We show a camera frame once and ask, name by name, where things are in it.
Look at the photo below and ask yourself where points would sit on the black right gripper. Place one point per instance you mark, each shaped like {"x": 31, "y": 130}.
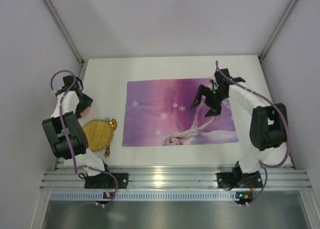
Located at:
{"x": 210, "y": 98}

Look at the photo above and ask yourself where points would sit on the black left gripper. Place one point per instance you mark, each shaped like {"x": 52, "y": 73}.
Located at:
{"x": 83, "y": 102}

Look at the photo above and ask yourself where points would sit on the pink plastic cup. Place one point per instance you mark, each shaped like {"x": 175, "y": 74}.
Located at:
{"x": 85, "y": 112}

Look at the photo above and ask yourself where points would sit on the yellow woven round plate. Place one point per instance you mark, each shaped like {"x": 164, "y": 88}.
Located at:
{"x": 99, "y": 134}

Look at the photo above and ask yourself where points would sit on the gold spoon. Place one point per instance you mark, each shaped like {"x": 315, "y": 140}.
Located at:
{"x": 113, "y": 125}

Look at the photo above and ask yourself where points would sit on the purple princess placemat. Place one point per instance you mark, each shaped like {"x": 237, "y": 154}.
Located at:
{"x": 160, "y": 113}

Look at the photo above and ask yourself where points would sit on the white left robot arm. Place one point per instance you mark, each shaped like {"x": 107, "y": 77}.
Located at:
{"x": 67, "y": 138}

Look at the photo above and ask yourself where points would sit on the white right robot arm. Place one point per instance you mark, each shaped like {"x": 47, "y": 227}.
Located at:
{"x": 268, "y": 127}

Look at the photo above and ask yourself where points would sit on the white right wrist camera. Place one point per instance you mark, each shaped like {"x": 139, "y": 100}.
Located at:
{"x": 213, "y": 79}

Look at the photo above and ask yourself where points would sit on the left aluminium frame post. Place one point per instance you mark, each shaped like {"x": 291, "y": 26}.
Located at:
{"x": 63, "y": 29}

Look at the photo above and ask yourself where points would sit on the aluminium frame post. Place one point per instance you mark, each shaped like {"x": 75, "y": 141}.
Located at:
{"x": 290, "y": 7}
{"x": 63, "y": 29}

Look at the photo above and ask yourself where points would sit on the aluminium mounting rail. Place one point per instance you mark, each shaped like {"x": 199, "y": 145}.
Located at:
{"x": 177, "y": 177}

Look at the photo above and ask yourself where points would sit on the white slotted cable duct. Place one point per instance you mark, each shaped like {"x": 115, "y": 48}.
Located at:
{"x": 150, "y": 196}

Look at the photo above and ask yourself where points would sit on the right aluminium frame post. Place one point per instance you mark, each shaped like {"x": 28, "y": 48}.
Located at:
{"x": 290, "y": 7}

